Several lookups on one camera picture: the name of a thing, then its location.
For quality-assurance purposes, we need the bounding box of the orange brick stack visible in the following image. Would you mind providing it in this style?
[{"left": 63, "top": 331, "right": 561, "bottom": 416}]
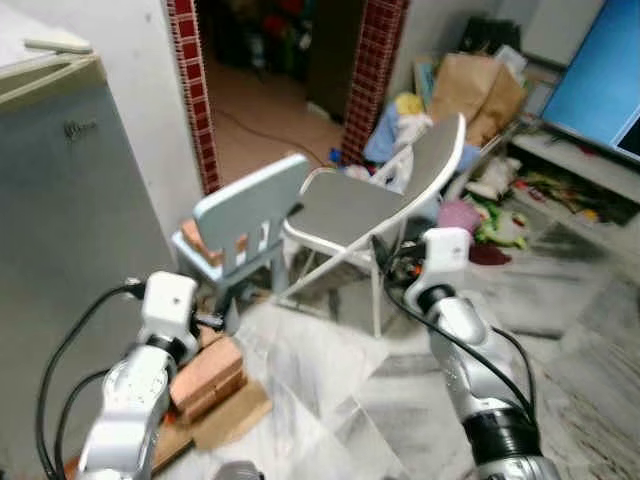
[{"left": 165, "top": 332, "right": 248, "bottom": 423}]

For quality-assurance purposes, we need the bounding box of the yellow haired doll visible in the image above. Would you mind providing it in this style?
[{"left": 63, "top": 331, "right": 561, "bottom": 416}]
[{"left": 392, "top": 92, "right": 433, "bottom": 141}]

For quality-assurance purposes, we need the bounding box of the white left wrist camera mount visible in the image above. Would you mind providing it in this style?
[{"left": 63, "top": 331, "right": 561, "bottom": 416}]
[{"left": 140, "top": 271, "right": 200, "bottom": 343}]

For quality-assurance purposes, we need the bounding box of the grey fridge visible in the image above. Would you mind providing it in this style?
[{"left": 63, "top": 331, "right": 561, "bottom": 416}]
[{"left": 0, "top": 52, "right": 181, "bottom": 480}]

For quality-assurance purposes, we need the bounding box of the blue cloth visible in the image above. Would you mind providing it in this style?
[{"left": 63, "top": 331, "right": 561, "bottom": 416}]
[{"left": 362, "top": 108, "right": 416, "bottom": 166}]

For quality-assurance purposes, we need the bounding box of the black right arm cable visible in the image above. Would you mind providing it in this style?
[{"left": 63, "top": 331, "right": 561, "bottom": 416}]
[{"left": 371, "top": 234, "right": 538, "bottom": 421}]

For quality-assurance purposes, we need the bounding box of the brown paper bag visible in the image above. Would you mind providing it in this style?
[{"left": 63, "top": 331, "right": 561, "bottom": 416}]
[{"left": 428, "top": 52, "right": 528, "bottom": 148}]

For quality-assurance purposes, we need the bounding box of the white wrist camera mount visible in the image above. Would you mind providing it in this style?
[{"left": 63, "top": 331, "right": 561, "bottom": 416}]
[
  {"left": 140, "top": 271, "right": 200, "bottom": 343},
  {"left": 420, "top": 227, "right": 473, "bottom": 291}
]

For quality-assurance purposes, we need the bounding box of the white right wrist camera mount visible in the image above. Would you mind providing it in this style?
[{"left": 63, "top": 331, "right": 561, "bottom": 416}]
[{"left": 420, "top": 227, "right": 473, "bottom": 291}]

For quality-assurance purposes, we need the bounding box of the pink knitted bundle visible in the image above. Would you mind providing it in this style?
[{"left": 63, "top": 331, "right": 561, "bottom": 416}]
[{"left": 437, "top": 198, "right": 484, "bottom": 238}]

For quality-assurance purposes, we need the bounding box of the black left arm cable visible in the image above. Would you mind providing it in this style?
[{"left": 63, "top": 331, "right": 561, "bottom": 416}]
[{"left": 35, "top": 281, "right": 146, "bottom": 480}]

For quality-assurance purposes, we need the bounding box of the dark red cloth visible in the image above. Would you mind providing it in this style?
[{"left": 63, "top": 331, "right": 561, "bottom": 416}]
[{"left": 468, "top": 240, "right": 513, "bottom": 267}]

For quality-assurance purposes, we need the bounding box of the grey folding chair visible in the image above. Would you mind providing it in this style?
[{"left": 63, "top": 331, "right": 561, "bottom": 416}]
[{"left": 278, "top": 112, "right": 469, "bottom": 339}]

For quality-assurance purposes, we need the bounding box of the flat white object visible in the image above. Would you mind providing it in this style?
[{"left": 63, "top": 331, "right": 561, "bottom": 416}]
[{"left": 24, "top": 37, "right": 94, "bottom": 55}]

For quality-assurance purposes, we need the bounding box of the flat screen television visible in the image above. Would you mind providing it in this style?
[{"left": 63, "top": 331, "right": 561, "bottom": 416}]
[{"left": 540, "top": 0, "right": 640, "bottom": 163}]

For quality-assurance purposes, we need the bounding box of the red tiled door pillar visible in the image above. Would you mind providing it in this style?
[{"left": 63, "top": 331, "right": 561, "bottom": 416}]
[
  {"left": 338, "top": 0, "right": 411, "bottom": 166},
  {"left": 165, "top": 0, "right": 223, "bottom": 196}
]

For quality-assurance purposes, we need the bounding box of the light blue child chair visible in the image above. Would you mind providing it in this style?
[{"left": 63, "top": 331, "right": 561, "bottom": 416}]
[{"left": 170, "top": 152, "right": 313, "bottom": 306}]

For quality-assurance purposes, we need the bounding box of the black bag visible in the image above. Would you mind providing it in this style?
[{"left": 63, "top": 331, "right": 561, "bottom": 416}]
[{"left": 460, "top": 15, "right": 523, "bottom": 57}]

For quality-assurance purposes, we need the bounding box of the grey robot knee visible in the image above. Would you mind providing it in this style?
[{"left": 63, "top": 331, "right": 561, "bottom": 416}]
[{"left": 213, "top": 460, "right": 266, "bottom": 480}]

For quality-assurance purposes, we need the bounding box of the white television stand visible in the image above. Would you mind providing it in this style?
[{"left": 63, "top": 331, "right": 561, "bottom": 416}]
[{"left": 505, "top": 128, "right": 640, "bottom": 226}]

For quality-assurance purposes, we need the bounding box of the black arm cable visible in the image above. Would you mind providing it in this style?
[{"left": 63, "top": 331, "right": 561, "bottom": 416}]
[
  {"left": 35, "top": 281, "right": 146, "bottom": 480},
  {"left": 371, "top": 234, "right": 538, "bottom": 421}
]

